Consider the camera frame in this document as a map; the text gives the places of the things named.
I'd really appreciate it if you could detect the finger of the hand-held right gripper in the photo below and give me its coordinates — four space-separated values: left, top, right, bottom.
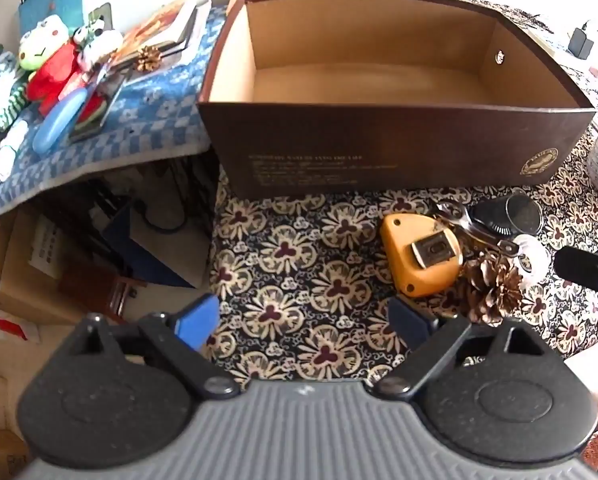
553 246 598 307

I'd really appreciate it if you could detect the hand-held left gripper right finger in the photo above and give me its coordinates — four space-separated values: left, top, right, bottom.
374 296 560 401

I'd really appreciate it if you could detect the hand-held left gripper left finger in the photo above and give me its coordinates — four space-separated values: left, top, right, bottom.
54 294 242 402

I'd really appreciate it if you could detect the clear tape roll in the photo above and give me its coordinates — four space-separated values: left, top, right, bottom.
510 234 553 288

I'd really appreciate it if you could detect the orange tape measure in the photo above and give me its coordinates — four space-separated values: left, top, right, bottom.
380 212 464 298

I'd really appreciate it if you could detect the large pine cone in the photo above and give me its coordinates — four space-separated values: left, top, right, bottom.
454 250 524 328

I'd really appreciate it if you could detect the metal spring clip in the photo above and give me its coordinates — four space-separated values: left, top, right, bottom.
433 201 517 256

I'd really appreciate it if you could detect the brown cardboard storage box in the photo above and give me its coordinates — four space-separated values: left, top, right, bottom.
197 0 597 201

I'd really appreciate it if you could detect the blue board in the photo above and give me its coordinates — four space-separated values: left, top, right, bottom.
101 200 196 289

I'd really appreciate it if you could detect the brown wooden box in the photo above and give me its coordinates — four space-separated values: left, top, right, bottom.
61 265 147 323

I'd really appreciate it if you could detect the cardboard box with white label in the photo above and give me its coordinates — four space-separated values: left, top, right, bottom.
0 210 130 326

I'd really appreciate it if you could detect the red and white packet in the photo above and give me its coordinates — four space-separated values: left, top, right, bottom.
0 306 40 342

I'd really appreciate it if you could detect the blue checkered cloth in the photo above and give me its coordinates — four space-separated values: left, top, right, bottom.
0 2 230 226

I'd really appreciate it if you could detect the dark smartphone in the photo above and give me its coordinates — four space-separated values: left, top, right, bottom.
69 91 118 143

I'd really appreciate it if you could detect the black charger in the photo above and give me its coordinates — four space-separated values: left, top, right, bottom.
568 20 597 58

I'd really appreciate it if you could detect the blue glasses case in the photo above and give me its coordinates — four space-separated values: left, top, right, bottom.
32 87 90 153

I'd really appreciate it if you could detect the small pine cone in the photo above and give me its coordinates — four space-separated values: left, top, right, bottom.
136 45 162 73

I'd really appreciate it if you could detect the stack of thin books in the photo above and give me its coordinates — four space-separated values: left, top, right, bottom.
129 0 212 68

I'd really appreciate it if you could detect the panda plush toy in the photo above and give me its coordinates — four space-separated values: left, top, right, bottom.
73 15 124 68

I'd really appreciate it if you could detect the green frog plush toy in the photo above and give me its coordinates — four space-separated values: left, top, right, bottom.
0 14 87 183

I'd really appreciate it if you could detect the small dark framed panel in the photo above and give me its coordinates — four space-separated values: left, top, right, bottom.
91 2 114 28

